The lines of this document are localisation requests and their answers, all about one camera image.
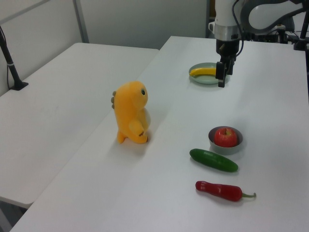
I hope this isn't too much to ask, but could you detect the red apple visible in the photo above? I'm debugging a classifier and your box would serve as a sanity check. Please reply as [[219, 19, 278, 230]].
[[213, 127, 238, 148]]

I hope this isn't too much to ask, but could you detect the green cucumber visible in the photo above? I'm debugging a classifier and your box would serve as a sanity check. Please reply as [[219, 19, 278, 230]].
[[189, 148, 239, 173]]

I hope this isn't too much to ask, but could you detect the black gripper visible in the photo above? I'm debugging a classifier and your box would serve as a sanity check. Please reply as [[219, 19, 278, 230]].
[[215, 38, 241, 88]]

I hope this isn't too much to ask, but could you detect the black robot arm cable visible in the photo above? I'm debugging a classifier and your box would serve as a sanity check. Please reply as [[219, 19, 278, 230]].
[[231, 0, 245, 58]]

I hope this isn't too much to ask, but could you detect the pale green round plate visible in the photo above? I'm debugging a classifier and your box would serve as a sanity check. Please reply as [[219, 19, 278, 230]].
[[188, 62, 226, 86]]

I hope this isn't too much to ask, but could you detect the small grey metal bowl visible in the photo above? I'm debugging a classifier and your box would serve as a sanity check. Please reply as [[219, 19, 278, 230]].
[[208, 125, 244, 156]]

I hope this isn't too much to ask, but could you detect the grey partition post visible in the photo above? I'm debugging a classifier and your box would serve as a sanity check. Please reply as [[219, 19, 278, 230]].
[[71, 0, 90, 44]]

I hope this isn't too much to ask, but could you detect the black tripod stand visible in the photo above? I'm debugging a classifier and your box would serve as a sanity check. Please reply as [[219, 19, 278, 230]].
[[293, 14, 309, 51]]

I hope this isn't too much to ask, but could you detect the red chili pepper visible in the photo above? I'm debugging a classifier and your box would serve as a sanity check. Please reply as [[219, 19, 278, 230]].
[[195, 180, 257, 203]]

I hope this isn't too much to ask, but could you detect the yellow banana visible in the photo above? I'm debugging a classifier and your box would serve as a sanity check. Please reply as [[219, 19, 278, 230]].
[[189, 67, 217, 78]]

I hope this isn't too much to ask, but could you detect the orange plush dinosaur toy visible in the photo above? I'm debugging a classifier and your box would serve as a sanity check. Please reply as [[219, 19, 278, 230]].
[[111, 80, 154, 145]]

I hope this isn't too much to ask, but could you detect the dark background equipment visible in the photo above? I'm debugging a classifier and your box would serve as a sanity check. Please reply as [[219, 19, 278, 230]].
[[246, 21, 295, 44]]

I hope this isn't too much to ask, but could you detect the black pole with base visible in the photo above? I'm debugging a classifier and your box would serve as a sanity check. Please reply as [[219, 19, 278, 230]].
[[0, 25, 29, 91]]

